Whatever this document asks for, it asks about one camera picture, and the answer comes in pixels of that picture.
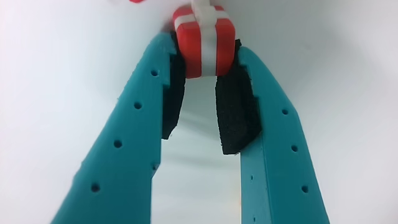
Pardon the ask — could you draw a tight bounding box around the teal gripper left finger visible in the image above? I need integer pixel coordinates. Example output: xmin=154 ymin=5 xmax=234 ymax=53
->
xmin=51 ymin=31 xmax=187 ymax=224

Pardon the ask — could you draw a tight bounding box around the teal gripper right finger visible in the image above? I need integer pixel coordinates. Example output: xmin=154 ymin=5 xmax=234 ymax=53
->
xmin=214 ymin=39 xmax=331 ymax=224

